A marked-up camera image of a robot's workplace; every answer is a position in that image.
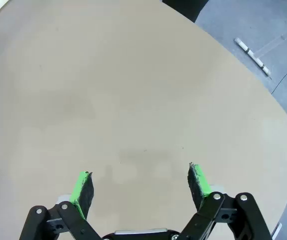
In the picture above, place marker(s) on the clear acrylic strip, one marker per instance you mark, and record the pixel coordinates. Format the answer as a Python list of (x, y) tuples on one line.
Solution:
[(271, 46)]

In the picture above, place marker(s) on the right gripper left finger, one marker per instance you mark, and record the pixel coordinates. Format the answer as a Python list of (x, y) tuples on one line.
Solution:
[(79, 192)]

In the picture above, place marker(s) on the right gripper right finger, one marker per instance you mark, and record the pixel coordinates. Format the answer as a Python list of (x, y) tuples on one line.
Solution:
[(199, 185)]

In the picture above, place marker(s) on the white stick with black bands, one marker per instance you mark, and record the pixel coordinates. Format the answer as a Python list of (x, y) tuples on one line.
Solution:
[(251, 53)]

